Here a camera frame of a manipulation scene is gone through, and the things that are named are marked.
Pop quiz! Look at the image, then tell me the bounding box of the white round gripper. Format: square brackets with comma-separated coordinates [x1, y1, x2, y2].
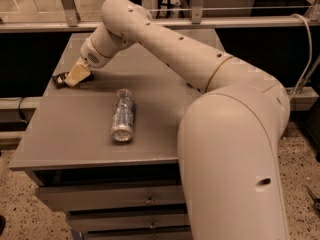
[65, 38, 110, 87]

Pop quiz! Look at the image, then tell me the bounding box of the silver slim can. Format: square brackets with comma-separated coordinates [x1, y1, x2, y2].
[111, 89, 135, 142]

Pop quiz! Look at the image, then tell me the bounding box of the top grey drawer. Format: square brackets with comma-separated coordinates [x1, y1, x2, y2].
[35, 180, 185, 212]

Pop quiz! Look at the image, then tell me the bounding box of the bottom grey drawer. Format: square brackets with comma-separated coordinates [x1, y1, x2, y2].
[84, 227, 193, 240]

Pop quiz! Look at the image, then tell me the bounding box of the grey drawer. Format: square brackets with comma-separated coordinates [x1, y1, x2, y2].
[66, 208, 190, 232]
[84, 227, 193, 240]
[35, 180, 185, 212]

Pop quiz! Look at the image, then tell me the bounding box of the middle grey drawer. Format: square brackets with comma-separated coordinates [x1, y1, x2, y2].
[66, 208, 190, 232]

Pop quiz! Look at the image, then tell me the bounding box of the black rxbar chocolate bar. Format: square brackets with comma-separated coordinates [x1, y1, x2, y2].
[52, 72, 94, 89]

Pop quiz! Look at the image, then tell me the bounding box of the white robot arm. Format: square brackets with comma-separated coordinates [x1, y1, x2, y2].
[66, 0, 290, 240]

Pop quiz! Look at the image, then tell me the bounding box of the grey drawer cabinet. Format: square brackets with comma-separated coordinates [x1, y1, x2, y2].
[8, 28, 228, 240]

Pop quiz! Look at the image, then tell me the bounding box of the metal railing frame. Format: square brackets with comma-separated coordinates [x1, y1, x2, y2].
[0, 0, 320, 32]

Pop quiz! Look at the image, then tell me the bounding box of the white cable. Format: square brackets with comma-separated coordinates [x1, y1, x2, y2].
[288, 13, 314, 100]

